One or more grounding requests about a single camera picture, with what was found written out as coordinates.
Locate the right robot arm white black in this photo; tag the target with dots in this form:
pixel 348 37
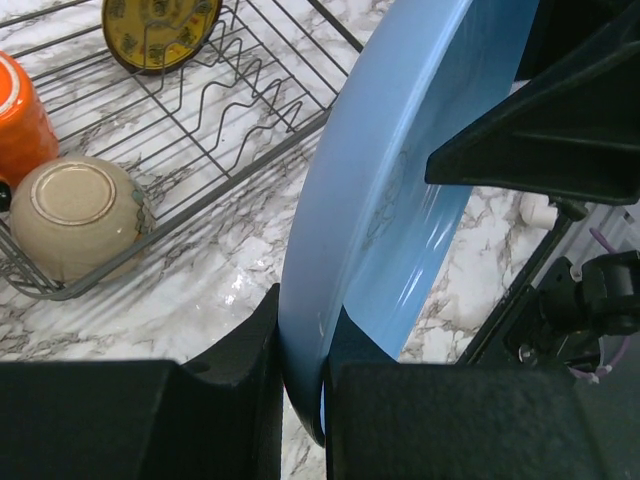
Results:
pixel 604 301

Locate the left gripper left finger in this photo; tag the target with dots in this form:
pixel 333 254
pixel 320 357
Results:
pixel 218 416

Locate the black mounting rail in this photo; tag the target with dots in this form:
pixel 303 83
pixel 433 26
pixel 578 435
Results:
pixel 488 346

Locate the orange mug black handle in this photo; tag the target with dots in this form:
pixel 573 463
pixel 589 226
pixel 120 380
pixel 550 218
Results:
pixel 27 134

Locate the white plastic fitting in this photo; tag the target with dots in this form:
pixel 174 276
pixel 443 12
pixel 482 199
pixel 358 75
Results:
pixel 537 211

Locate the blue plate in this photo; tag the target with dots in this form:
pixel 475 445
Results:
pixel 369 234

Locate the white ceramic bowl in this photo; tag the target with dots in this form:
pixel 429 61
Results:
pixel 72 215

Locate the black wire dish rack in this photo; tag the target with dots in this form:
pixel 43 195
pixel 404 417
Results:
pixel 264 82

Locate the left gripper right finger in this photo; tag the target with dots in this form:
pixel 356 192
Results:
pixel 391 420

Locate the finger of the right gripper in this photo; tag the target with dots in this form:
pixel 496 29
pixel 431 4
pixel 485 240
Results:
pixel 572 131

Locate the yellow patterned plate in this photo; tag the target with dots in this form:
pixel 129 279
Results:
pixel 152 37

